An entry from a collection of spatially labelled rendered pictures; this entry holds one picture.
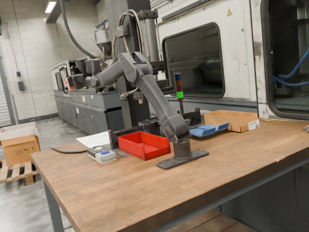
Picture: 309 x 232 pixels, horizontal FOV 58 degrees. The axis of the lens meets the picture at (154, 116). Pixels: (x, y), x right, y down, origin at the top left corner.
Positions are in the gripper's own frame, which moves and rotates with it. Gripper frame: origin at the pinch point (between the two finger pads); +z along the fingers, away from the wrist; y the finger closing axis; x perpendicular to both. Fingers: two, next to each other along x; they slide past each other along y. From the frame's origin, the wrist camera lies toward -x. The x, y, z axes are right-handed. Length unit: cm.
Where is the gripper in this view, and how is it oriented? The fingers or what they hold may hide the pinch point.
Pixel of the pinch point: (73, 80)
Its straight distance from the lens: 151.1
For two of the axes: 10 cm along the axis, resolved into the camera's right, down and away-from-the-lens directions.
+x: 1.9, 9.2, 3.5
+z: -7.3, -1.0, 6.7
